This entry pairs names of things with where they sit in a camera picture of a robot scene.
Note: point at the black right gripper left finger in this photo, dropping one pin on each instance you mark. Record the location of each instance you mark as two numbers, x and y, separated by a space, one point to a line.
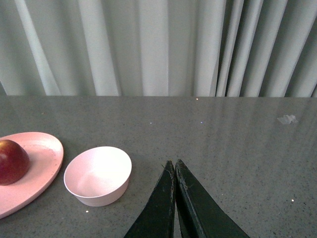
157 218

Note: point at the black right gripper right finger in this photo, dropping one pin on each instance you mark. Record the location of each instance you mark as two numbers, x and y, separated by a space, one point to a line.
199 215

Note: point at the pink bowl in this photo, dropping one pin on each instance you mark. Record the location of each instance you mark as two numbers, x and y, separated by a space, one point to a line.
98 176

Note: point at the red apple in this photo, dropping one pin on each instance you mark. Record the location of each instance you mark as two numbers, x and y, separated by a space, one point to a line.
14 162

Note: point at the pink plate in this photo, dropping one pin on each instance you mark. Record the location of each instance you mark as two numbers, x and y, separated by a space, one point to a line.
46 155

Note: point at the clear tape scrap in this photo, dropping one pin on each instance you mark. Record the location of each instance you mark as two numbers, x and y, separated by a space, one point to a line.
287 119

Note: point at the white curtain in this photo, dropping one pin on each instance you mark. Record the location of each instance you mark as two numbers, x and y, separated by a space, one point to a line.
212 48

